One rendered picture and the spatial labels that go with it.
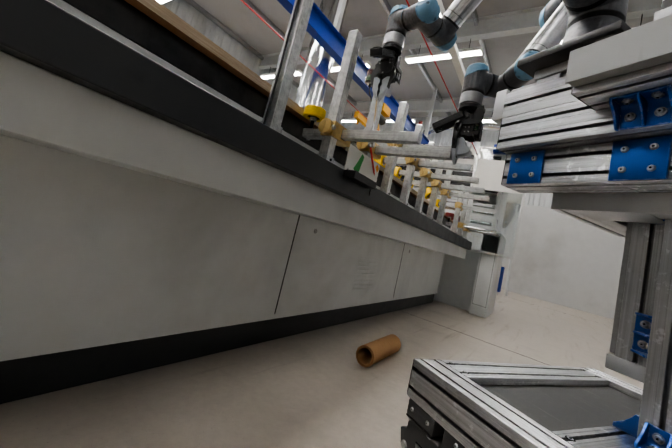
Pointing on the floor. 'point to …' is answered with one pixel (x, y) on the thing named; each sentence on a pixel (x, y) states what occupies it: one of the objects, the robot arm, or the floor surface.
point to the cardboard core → (377, 350)
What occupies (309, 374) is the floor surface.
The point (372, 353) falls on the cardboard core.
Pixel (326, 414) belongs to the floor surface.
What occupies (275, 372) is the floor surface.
